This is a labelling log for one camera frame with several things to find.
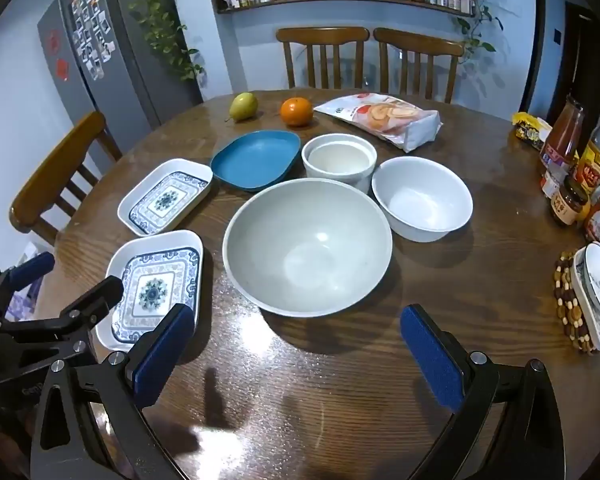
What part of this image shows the large grey bowl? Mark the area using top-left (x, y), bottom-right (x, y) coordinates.
top-left (222, 177), bottom-right (393, 317)

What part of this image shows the blue patterned rectangular plate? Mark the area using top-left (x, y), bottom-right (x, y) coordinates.
top-left (95, 230), bottom-right (204, 352)
top-left (117, 158), bottom-right (214, 237)

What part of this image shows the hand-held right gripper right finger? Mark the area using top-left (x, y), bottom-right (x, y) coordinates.
top-left (400, 304), bottom-right (566, 480)

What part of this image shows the white ramekin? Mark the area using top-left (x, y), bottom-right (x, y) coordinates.
top-left (301, 133), bottom-right (378, 196)

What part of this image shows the brown wooden chair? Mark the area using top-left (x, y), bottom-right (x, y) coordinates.
top-left (9, 111), bottom-right (123, 246)
top-left (276, 27), bottom-right (370, 91)
top-left (373, 27), bottom-right (465, 105)

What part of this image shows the green pear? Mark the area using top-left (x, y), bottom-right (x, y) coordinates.
top-left (225, 92), bottom-right (259, 123)

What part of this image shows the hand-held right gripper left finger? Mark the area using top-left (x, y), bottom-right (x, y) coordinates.
top-left (30, 304), bottom-right (197, 480)

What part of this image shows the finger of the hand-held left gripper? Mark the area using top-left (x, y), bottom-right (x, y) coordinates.
top-left (0, 276), bottom-right (125, 387)
top-left (0, 252), bottom-right (56, 322)

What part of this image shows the yellow snack packet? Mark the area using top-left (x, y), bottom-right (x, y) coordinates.
top-left (511, 112), bottom-right (553, 151)

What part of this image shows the white snack bag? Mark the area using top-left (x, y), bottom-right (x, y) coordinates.
top-left (313, 93), bottom-right (442, 154)

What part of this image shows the green trailing vine plant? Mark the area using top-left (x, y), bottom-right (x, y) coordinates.
top-left (111, 0), bottom-right (203, 81)

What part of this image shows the brown sauce jar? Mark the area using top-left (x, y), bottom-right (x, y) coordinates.
top-left (550, 175), bottom-right (589, 226)

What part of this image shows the grey refrigerator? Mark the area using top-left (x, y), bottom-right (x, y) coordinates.
top-left (36, 0), bottom-right (204, 128)

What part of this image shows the small white label jar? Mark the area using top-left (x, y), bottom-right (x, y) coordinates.
top-left (541, 170), bottom-right (568, 199)

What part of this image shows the yellow label oil bottle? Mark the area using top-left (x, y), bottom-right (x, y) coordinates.
top-left (572, 100), bottom-right (600, 196)

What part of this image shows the green hanging plant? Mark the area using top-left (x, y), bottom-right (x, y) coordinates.
top-left (452, 0), bottom-right (503, 63)

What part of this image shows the orange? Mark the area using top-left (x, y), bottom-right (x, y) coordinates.
top-left (280, 97), bottom-right (314, 127)

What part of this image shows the dark wooden door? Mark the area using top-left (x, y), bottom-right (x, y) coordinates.
top-left (562, 2), bottom-right (600, 116)

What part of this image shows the beaded wooden trivet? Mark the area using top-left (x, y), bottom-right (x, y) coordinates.
top-left (553, 250), bottom-right (600, 356)

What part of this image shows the cluster of fridge photo magnets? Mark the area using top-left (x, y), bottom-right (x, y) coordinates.
top-left (69, 0), bottom-right (117, 81)

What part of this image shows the red sauce bottle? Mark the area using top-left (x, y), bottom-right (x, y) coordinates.
top-left (540, 95), bottom-right (586, 171)

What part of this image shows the white ribbed bowl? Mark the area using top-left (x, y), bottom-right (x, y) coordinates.
top-left (371, 156), bottom-right (474, 243)

